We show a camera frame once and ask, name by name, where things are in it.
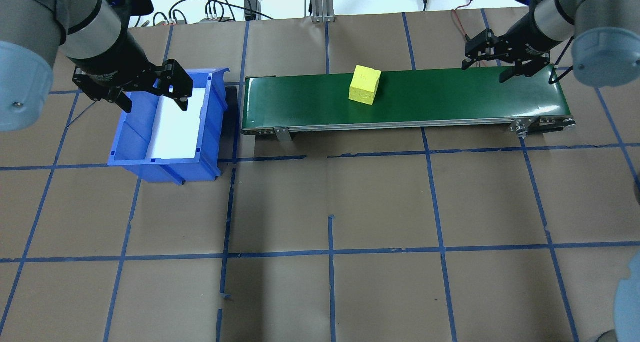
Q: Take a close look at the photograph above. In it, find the red black conveyor wire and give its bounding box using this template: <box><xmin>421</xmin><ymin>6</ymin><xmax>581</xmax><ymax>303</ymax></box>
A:
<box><xmin>451</xmin><ymin>0</ymin><xmax>487</xmax><ymax>68</ymax></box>

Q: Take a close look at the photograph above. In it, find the yellow foam block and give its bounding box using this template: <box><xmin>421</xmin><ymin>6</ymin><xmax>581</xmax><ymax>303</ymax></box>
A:
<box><xmin>348</xmin><ymin>65</ymin><xmax>382</xmax><ymax>105</ymax></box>

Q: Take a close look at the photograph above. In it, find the blue plastic storage bin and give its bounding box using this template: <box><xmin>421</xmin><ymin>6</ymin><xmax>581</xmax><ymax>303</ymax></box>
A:
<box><xmin>107</xmin><ymin>67</ymin><xmax>231</xmax><ymax>185</ymax></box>

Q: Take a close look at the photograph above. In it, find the aluminium profile post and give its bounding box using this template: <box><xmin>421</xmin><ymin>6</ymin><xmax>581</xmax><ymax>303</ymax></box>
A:
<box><xmin>309</xmin><ymin>0</ymin><xmax>337</xmax><ymax>23</ymax></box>

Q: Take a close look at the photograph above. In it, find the green conveyor belt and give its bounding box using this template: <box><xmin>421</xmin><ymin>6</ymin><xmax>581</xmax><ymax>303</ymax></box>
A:
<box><xmin>240</xmin><ymin>63</ymin><xmax>577</xmax><ymax>143</ymax></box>

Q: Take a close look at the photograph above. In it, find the white foam sheet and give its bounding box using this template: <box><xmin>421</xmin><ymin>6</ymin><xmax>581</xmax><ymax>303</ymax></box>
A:
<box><xmin>146</xmin><ymin>79</ymin><xmax>210</xmax><ymax>160</ymax></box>

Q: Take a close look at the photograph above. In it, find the black cable bundle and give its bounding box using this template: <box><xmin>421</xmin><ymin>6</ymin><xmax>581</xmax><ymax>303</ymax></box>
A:
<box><xmin>152</xmin><ymin>0</ymin><xmax>276</xmax><ymax>25</ymax></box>

